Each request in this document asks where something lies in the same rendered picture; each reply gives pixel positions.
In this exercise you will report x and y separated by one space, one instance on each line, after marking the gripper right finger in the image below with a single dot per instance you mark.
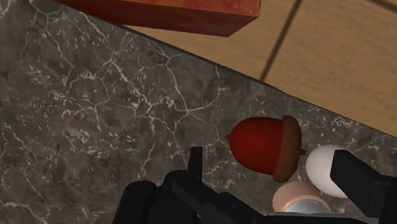
363 183

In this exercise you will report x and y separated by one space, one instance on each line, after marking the pink cup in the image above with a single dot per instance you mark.
294 195

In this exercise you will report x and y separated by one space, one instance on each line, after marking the red robot stand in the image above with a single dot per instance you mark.
173 12

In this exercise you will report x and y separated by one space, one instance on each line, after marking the red acorn with brown cap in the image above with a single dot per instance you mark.
263 146

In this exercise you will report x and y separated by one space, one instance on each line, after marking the white egg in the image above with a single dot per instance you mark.
319 170

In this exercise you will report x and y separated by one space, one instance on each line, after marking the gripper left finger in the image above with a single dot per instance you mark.
186 192

